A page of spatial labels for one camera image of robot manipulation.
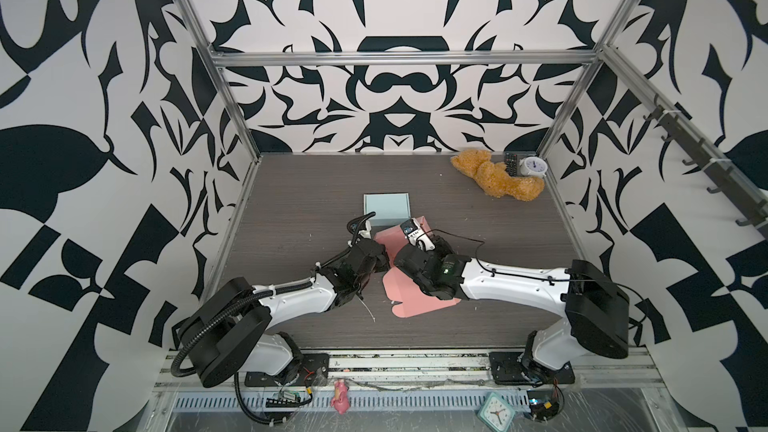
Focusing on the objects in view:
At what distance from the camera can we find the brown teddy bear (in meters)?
0.96

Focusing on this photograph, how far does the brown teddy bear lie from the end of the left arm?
0.53 meters

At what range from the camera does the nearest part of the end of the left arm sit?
0.65m
